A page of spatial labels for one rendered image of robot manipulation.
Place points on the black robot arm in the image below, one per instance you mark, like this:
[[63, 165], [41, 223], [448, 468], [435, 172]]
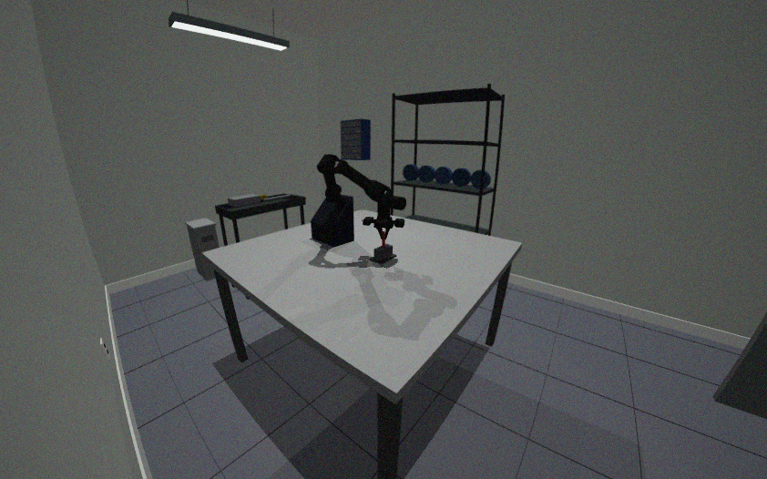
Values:
[[372, 188]]

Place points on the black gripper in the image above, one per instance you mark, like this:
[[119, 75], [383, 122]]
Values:
[[399, 223]]

